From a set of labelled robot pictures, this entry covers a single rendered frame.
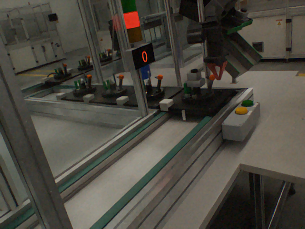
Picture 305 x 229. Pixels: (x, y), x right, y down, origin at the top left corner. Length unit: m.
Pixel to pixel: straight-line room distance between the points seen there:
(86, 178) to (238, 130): 0.51
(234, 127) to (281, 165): 0.18
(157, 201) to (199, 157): 0.22
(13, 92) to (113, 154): 0.61
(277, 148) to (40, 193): 0.79
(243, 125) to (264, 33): 4.46
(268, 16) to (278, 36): 0.38
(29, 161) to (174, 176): 0.43
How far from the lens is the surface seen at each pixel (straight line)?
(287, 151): 0.99
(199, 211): 0.76
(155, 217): 0.70
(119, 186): 0.81
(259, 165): 0.92
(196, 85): 1.13
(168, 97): 1.25
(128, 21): 1.00
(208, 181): 0.85
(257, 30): 5.38
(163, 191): 0.70
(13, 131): 0.36
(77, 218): 0.76
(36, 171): 0.39
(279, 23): 5.26
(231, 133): 0.96
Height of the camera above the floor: 1.38
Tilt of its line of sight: 21 degrees down
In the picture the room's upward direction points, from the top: 11 degrees counter-clockwise
